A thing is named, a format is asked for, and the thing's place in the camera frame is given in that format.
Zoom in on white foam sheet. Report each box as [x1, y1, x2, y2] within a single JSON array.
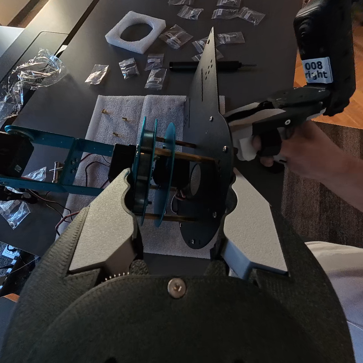
[[66, 95, 226, 258]]

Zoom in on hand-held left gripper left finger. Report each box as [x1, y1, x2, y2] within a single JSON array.
[[69, 168, 143, 281]]

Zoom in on red and black servo cable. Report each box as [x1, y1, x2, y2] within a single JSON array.
[[85, 161, 112, 189], [45, 191, 76, 236]]

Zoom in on person's white clothing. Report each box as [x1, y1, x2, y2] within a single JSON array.
[[306, 241, 363, 363]]

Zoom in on light grey flat panel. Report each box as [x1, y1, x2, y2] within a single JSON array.
[[0, 26, 25, 57]]

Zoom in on crumpled clear plastic wrap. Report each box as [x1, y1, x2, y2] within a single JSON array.
[[0, 48, 66, 119]]

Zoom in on black screwdriver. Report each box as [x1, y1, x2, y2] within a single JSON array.
[[169, 60, 257, 71]]

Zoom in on scattered small parts bags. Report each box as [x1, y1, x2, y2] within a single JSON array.
[[85, 0, 265, 91]]

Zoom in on person's right forearm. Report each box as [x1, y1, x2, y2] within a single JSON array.
[[326, 125, 363, 213]]

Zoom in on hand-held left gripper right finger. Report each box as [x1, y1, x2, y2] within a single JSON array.
[[211, 167, 287, 280]]

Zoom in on silver cross wrench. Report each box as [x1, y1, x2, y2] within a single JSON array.
[[49, 161, 61, 183]]

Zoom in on white square foam frame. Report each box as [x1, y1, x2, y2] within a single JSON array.
[[105, 11, 166, 54]]

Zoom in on empty clear plastic bag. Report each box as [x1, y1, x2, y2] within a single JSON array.
[[23, 167, 47, 182], [0, 200, 31, 230]]

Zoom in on dark desk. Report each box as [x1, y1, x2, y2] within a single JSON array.
[[0, 0, 303, 273]]

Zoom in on blue and black toy robot arm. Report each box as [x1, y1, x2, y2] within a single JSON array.
[[0, 27, 237, 250]]

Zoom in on person's right hand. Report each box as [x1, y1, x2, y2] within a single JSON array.
[[252, 120, 341, 185]]

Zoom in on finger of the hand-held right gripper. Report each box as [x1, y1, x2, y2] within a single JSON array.
[[228, 110, 285, 139], [223, 102, 270, 121]]

